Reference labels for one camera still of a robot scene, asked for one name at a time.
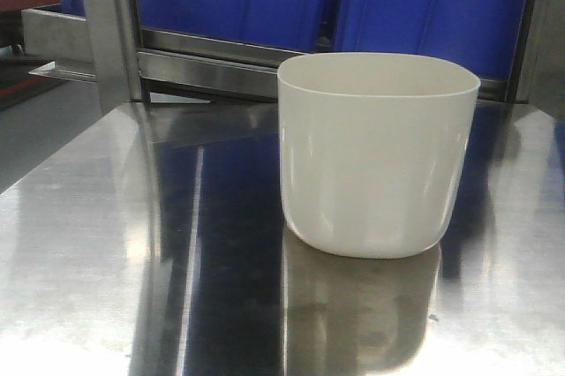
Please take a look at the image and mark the blue plastic crate right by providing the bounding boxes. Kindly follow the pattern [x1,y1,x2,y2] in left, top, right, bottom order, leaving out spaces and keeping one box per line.
[333,0,525,79]

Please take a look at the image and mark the stainless steel shelf frame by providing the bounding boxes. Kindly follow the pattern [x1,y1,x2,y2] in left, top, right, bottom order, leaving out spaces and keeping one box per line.
[41,0,564,115]

